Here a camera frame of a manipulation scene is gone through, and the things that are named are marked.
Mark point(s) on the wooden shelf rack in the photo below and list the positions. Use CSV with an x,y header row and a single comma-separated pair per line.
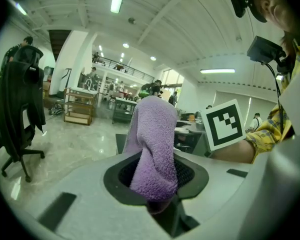
x,y
77,109

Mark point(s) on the black head camera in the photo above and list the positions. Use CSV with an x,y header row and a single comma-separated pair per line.
x,y
238,4

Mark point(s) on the black office chair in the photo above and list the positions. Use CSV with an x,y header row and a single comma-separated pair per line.
x,y
17,139

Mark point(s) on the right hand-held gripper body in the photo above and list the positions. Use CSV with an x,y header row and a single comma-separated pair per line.
x,y
223,124

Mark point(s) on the person's right forearm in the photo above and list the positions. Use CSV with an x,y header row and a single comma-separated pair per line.
x,y
230,152

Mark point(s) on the purple cloth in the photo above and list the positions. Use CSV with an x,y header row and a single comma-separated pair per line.
x,y
155,139

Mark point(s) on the dark metal table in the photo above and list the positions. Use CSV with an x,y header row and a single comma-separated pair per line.
x,y
125,101

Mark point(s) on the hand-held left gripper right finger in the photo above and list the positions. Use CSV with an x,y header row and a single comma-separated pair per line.
x,y
222,184

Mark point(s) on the person's yellow plaid shirt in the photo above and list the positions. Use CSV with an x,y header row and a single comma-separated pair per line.
x,y
298,61

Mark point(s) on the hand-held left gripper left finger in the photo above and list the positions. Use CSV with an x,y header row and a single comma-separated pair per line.
x,y
85,184

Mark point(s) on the black balcony railing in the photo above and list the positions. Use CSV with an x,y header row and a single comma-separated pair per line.
x,y
130,70

